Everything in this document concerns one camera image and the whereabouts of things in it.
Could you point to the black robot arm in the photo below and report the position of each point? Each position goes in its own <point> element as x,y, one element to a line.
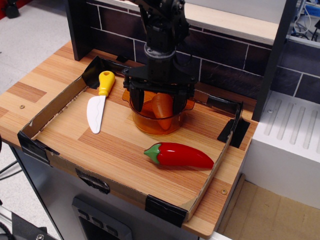
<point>166,26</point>

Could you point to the transparent orange toy pot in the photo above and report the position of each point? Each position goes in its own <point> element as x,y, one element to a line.
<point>146,121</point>

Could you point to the grey oven control panel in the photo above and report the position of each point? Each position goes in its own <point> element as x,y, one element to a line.
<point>97,225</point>

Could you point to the red toy chili pepper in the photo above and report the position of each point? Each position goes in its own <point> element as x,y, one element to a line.
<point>176,154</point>

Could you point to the orange toy carrot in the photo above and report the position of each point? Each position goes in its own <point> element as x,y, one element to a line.
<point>162,106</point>

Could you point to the wooden shelf board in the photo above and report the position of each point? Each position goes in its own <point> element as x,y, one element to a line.
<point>231,24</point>

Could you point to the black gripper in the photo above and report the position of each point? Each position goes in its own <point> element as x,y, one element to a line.
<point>159,75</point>

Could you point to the grey shelf post right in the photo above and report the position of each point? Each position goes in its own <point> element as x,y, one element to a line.
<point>282,33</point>

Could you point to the dark shelf post left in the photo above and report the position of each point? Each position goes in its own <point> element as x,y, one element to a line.
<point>80,16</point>

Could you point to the yellow white toy knife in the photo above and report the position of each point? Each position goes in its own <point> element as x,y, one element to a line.
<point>96,104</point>

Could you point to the white toy sink drainboard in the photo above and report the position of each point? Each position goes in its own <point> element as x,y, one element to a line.
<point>284,153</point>

